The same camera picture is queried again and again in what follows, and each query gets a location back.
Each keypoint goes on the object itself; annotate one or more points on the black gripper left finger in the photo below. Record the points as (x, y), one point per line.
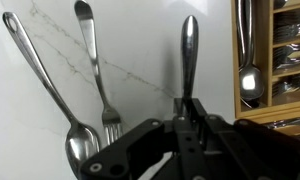
(123, 150)

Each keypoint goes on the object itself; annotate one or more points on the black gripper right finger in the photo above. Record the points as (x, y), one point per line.
(256, 150)

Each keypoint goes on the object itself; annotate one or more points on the small steel spoon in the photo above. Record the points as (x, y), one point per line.
(286, 122)

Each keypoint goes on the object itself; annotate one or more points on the large steel serving spoon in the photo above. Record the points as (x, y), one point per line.
(251, 83)
(251, 104)

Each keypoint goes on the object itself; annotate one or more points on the large wooden cutlery tray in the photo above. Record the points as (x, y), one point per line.
(269, 50)

